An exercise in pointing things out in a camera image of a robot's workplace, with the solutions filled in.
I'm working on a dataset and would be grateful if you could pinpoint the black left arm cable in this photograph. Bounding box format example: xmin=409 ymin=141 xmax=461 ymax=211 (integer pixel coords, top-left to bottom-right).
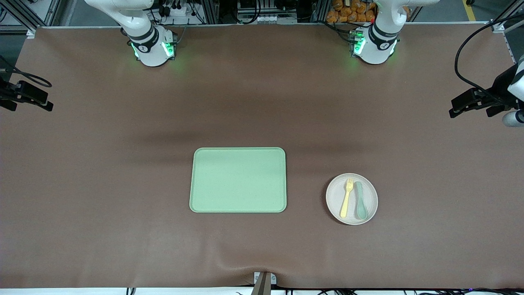
xmin=454 ymin=14 xmax=524 ymax=99

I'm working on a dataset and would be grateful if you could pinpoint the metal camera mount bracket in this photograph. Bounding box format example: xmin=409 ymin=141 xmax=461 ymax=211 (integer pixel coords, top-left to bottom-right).
xmin=253 ymin=271 xmax=277 ymax=295

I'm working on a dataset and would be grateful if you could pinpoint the beige round plate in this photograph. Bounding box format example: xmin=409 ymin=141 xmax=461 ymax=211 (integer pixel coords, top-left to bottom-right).
xmin=326 ymin=173 xmax=379 ymax=225

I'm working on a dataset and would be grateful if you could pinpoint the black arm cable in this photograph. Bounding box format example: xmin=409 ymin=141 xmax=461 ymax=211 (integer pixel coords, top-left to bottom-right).
xmin=454 ymin=14 xmax=524 ymax=99
xmin=0 ymin=55 xmax=53 ymax=89

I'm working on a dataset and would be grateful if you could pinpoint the brown table cover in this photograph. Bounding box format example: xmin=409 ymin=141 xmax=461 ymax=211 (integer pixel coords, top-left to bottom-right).
xmin=0 ymin=23 xmax=524 ymax=290

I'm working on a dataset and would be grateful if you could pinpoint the light green rectangular tray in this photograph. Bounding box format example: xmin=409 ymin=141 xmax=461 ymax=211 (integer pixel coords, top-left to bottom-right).
xmin=189 ymin=147 xmax=287 ymax=213

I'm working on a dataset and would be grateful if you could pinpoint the aluminium frame post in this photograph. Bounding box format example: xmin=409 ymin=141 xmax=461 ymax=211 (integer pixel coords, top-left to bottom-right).
xmin=491 ymin=0 xmax=524 ymax=33
xmin=0 ymin=0 xmax=56 ymax=38

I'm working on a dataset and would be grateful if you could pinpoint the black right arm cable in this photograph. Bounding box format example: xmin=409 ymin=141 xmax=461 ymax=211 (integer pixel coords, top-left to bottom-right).
xmin=0 ymin=55 xmax=53 ymax=89

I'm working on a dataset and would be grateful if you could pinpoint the yellow plastic fork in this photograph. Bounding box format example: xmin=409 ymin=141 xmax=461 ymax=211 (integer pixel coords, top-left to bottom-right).
xmin=340 ymin=178 xmax=354 ymax=218

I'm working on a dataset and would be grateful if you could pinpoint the white power strip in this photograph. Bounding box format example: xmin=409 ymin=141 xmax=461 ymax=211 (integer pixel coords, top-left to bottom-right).
xmin=158 ymin=5 xmax=193 ymax=17

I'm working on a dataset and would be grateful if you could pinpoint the grey-green plastic spoon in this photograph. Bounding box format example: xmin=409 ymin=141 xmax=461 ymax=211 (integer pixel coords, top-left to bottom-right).
xmin=355 ymin=181 xmax=368 ymax=220

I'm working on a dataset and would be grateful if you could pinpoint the pile of orange items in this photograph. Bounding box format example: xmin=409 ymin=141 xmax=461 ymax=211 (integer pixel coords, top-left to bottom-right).
xmin=326 ymin=0 xmax=411 ymax=23

